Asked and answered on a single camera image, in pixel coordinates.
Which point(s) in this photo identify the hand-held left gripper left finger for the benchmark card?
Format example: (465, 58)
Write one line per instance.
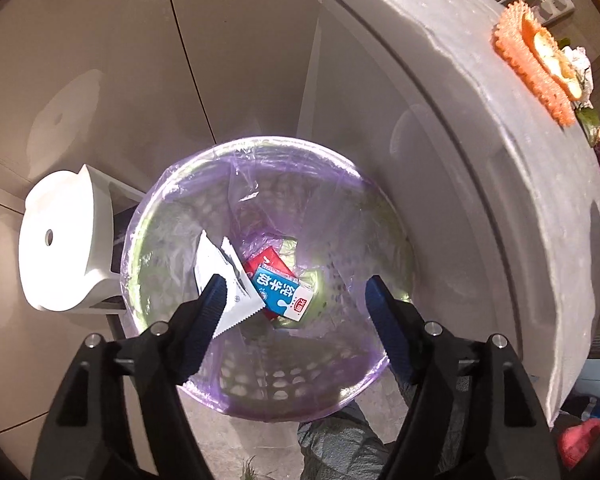
(215, 305)

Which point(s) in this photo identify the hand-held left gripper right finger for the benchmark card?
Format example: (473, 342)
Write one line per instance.
(382, 310)

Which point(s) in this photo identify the white serrated-edge wrapper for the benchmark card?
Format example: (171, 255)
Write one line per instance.
(209, 260)

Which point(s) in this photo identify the round perforated trash bin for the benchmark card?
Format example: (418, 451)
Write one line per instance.
(142, 245)

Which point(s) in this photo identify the purple plastic bin liner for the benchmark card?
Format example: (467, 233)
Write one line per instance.
(260, 180)

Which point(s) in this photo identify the green vegetable leaf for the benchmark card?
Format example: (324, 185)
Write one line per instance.
(590, 125)

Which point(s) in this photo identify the orange foam fruit net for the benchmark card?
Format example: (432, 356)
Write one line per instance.
(514, 45)

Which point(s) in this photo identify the orange peel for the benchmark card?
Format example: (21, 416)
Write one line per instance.
(547, 55)

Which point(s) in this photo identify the white paper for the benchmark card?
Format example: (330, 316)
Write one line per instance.
(580, 67)

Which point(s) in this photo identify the blue and white milk carton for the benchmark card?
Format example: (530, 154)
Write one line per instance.
(280, 292)

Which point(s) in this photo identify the red packet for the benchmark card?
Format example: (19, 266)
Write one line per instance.
(267, 258)

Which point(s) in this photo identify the person's grey trouser leg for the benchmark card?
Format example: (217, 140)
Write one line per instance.
(340, 440)

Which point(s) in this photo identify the white plastic stool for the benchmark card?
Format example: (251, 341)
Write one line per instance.
(55, 240)

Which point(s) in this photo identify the white table cloth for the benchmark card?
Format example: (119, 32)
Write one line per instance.
(480, 135)

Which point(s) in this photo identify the pink cloth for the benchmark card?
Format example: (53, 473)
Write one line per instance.
(580, 442)

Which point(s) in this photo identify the white power strip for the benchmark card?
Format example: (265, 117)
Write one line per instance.
(555, 6)

